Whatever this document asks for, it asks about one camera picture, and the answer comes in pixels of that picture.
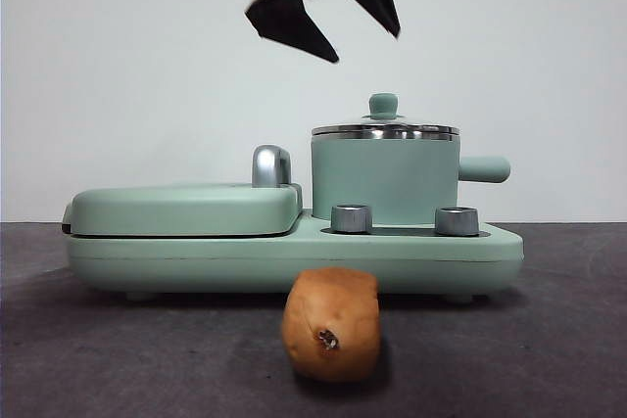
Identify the brown potato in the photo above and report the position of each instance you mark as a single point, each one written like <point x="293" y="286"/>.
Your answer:
<point x="333" y="310"/>

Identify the glass lid with green knob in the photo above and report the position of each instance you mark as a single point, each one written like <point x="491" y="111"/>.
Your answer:
<point x="383" y="105"/>

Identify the mint green breakfast machine base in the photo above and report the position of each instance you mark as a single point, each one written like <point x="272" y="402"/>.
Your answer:
<point x="196" y="261"/>

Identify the mint green griddle cover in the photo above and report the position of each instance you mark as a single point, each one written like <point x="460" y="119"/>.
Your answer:
<point x="171" y="210"/>

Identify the silver control knob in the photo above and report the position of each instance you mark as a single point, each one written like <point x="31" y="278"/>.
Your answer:
<point x="352" y="219"/>
<point x="456" y="222"/>

